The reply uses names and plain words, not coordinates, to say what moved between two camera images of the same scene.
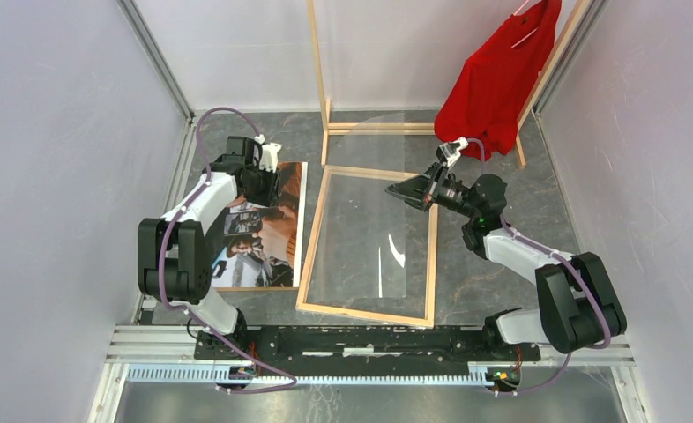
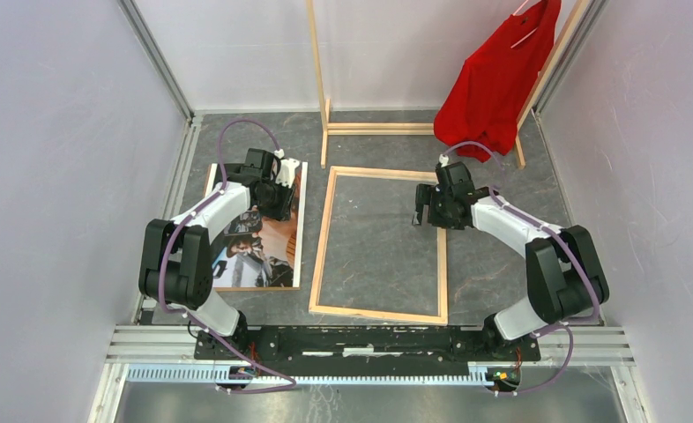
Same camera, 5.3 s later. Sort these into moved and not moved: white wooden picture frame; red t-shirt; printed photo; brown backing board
Moved: white wooden picture frame
Not moved: printed photo; red t-shirt; brown backing board
